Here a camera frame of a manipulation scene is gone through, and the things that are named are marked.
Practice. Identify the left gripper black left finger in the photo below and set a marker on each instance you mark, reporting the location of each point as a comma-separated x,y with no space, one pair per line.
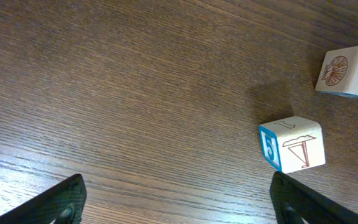
62,203

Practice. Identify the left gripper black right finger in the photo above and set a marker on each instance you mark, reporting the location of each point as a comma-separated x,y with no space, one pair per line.
294,202

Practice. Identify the wooden block blue number five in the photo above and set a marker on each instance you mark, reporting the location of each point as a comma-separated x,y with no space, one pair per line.
292,144

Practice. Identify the wooden block with shell drawing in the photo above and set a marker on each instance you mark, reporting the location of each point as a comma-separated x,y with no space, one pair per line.
339,73

